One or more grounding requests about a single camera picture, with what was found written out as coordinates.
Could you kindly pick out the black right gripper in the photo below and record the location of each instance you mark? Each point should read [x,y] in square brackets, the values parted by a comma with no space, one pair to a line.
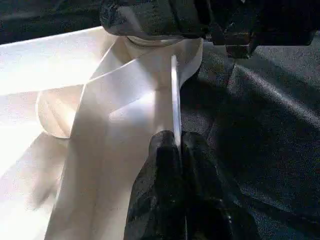
[265,22]

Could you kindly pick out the white plastic table leg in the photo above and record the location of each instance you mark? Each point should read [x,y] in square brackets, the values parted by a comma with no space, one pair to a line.
[150,41]

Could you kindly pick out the white plastic table top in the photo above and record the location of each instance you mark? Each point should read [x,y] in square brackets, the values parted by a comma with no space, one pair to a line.
[100,125]

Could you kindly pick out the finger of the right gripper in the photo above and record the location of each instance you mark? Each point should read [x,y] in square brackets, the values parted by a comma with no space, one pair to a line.
[155,17]

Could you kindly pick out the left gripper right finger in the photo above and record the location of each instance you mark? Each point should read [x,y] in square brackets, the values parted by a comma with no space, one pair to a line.
[215,200]

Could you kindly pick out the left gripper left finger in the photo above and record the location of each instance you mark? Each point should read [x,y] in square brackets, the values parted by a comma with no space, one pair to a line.
[157,195]

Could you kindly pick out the black work mat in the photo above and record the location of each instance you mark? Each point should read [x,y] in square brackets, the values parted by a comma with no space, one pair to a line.
[265,125]

